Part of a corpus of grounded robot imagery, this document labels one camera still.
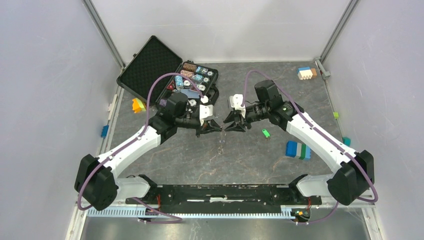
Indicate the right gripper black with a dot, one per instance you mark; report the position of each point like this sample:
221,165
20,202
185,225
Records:
233,127

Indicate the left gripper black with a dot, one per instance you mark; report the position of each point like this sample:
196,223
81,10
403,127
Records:
209,126

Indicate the green key tag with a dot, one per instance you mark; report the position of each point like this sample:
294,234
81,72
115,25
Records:
266,133

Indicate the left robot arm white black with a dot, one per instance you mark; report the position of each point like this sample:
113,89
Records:
97,182

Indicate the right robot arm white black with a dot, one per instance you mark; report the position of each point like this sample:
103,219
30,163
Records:
352,172

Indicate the blue white green brick stack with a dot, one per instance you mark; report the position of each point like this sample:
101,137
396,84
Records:
298,150

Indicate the orange yellow green brick stack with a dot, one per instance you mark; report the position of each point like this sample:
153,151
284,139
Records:
138,106

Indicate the black poker chip case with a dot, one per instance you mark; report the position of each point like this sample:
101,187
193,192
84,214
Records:
156,72

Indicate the blue white orange brick stack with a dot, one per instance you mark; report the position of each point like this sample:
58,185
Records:
306,73

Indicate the small blue block left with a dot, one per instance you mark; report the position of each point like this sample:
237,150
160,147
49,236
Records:
104,131

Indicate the small teal block right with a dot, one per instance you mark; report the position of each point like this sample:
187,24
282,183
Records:
346,141

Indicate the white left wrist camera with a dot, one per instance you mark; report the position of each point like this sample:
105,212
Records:
206,112

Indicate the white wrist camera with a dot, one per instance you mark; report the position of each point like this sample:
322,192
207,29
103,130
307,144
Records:
237,104
206,112

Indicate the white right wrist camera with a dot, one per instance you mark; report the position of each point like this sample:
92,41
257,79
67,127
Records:
237,104

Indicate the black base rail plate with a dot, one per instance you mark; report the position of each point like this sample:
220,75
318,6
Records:
225,198

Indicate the white toothed cable duct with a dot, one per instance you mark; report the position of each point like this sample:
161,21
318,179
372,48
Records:
142,212

